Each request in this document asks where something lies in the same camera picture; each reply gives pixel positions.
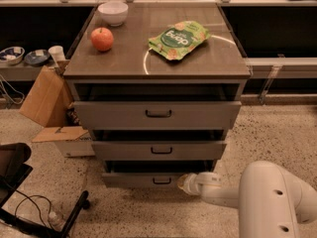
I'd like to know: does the white paper cup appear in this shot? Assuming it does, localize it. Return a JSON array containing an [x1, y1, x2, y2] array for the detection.
[[49, 46, 65, 62]]

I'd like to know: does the green snack bag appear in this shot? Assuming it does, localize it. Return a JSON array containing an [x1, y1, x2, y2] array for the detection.
[[149, 21, 211, 60]]

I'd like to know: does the black cable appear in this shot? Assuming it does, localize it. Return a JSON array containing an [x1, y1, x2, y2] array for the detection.
[[13, 189, 53, 230]]

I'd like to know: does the red apple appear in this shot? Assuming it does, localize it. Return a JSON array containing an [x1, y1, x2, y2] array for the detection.
[[90, 28, 114, 52]]

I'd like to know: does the brown cardboard box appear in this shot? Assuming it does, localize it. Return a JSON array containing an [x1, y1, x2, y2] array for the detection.
[[19, 65, 94, 157]]

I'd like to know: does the white ceramic bowl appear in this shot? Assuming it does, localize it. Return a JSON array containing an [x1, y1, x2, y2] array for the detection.
[[97, 1, 129, 26]]

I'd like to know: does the white and yellow gripper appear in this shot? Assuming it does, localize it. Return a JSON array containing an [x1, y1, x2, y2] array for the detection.
[[177, 172, 222, 196]]

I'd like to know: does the grey metal shelf rail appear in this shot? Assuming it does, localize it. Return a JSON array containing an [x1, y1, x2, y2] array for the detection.
[[242, 57, 317, 106]]

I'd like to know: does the blue patterned bowl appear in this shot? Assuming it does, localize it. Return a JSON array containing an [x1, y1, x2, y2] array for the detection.
[[0, 47, 25, 65]]

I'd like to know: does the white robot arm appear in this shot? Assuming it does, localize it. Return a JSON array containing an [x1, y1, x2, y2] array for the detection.
[[177, 161, 317, 238]]

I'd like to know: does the black chair base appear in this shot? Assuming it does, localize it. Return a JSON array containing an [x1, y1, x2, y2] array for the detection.
[[0, 142, 91, 238]]

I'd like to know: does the grey drawer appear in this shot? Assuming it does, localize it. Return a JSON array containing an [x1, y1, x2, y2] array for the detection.
[[92, 130, 226, 161], [74, 83, 241, 130], [102, 160, 216, 188]]

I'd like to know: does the grey drawer cabinet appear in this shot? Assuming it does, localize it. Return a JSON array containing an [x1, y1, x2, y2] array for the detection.
[[62, 2, 252, 177]]

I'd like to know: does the clear plastic bottle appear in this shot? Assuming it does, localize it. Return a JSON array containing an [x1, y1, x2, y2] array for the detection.
[[49, 211, 64, 231]]

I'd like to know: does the dark blue plate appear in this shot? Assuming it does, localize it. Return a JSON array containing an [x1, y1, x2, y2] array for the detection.
[[24, 50, 51, 66]]

